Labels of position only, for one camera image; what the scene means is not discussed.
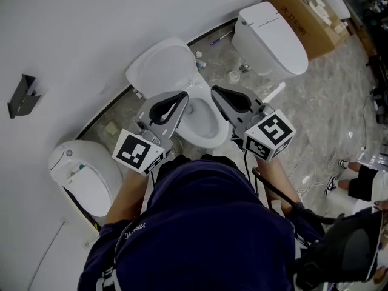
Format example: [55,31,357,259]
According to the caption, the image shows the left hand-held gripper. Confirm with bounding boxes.
[112,91,189,175]

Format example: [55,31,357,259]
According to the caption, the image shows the black padded device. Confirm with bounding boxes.
[295,206,387,291]

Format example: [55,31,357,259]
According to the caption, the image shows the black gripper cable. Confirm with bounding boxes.
[250,166,338,224]

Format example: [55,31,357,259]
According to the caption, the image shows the person's black trousers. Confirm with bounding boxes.
[156,153,239,175]

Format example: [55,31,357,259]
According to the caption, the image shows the white toilet bowl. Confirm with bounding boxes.
[175,79,230,149]

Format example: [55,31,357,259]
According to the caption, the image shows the brown cardboard box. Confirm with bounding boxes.
[261,0,350,62]

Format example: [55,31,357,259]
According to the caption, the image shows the white plastic tube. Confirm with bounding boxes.
[262,82,287,104]

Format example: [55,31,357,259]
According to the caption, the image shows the person's navy shirt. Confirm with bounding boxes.
[78,158,330,291]

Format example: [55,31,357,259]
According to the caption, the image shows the white smart toilet green mark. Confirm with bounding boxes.
[48,139,124,218]

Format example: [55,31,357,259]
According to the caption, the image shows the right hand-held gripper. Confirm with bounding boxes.
[211,85,296,163]

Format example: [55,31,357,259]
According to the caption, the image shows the person's right forearm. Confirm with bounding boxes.
[256,156,304,207]

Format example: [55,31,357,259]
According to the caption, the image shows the black wall holder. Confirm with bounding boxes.
[7,73,42,119]

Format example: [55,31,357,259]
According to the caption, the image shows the white toilet lid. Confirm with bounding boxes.
[136,38,191,91]

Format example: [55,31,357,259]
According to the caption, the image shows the person's left forearm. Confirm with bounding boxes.
[104,169,153,224]

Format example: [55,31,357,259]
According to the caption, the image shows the large white smart toilet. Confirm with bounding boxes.
[231,1,309,80]

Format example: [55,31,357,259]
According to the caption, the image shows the thin white wall cable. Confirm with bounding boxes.
[28,219,67,284]

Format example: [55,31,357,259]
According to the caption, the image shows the white floor cable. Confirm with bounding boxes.
[287,149,345,195]

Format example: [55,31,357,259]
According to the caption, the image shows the blue and white pen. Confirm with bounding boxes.
[210,31,233,46]

